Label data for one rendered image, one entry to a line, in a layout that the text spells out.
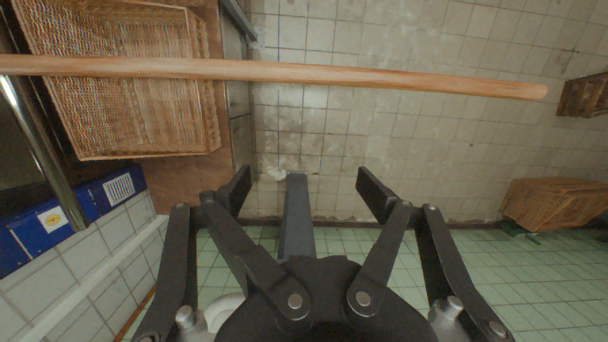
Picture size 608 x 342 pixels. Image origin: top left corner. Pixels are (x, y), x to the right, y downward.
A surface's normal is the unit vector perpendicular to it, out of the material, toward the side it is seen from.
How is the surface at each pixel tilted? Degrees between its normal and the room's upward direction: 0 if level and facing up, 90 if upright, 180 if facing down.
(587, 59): 0
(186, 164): 0
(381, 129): 0
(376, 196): 89
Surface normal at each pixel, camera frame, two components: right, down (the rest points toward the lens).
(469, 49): 0.04, 0.38
